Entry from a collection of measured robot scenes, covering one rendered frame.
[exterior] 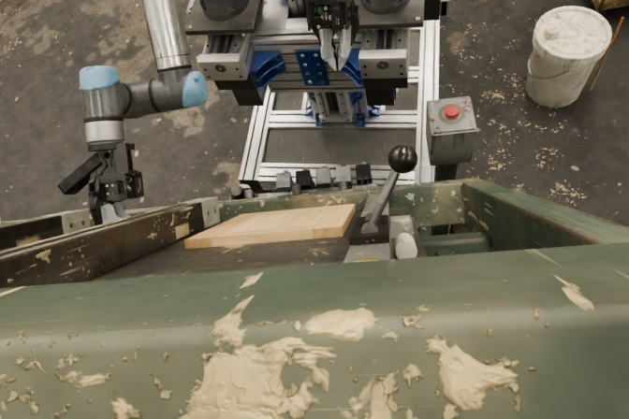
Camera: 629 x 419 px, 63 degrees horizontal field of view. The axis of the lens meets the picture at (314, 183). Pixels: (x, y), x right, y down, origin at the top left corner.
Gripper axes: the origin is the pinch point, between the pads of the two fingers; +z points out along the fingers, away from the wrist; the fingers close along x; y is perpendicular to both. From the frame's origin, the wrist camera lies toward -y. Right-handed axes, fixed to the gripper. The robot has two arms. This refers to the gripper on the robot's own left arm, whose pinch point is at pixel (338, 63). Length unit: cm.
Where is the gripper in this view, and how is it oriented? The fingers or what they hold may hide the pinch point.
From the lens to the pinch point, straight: 103.2
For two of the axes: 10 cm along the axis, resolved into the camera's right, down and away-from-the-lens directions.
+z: 0.9, 8.3, 5.6
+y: -2.1, 5.6, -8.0
